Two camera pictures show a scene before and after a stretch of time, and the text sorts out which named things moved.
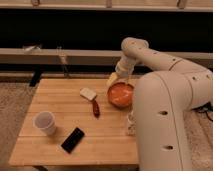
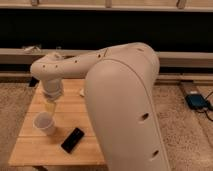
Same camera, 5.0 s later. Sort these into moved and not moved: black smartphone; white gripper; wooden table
Moved: white gripper
Not moved: black smartphone; wooden table
